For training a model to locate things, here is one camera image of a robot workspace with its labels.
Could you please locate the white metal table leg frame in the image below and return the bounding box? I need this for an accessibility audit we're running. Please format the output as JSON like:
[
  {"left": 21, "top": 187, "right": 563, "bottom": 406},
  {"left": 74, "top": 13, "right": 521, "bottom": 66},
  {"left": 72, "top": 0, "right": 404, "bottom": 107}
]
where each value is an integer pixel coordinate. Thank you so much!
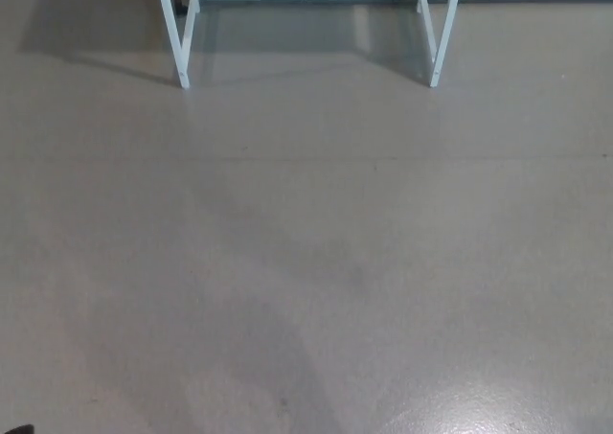
[
  {"left": 417, "top": 0, "right": 465, "bottom": 89},
  {"left": 153, "top": 0, "right": 202, "bottom": 90}
]

